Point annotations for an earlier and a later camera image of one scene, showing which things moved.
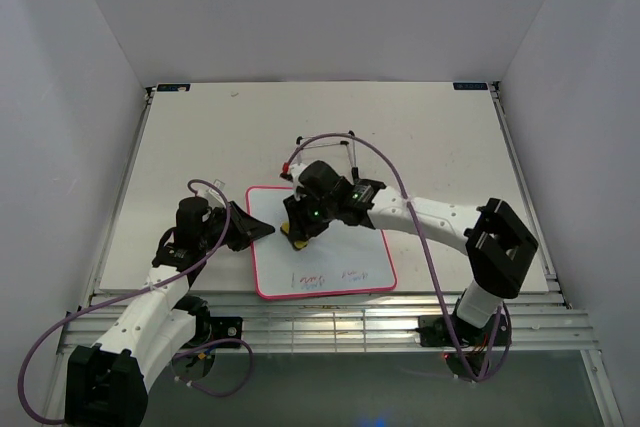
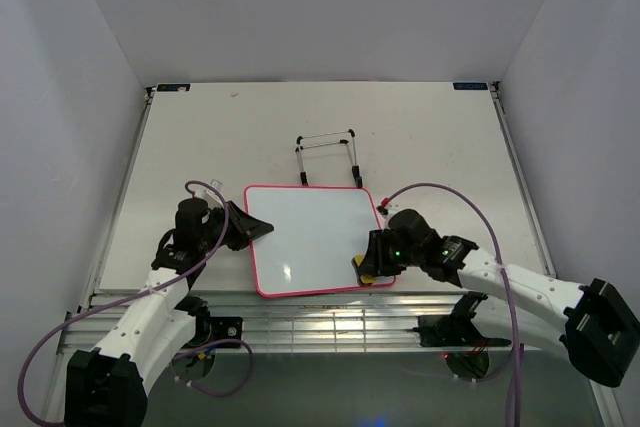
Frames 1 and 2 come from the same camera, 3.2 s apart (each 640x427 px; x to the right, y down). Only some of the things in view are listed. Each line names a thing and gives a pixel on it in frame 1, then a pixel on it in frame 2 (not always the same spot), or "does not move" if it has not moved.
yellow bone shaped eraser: [285, 226] -> [365, 279]
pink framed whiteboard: [344, 258] does not move
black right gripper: [295, 226] -> [376, 254]
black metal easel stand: [351, 143] does not move
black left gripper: [235, 225] does not move
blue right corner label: [470, 85] does not move
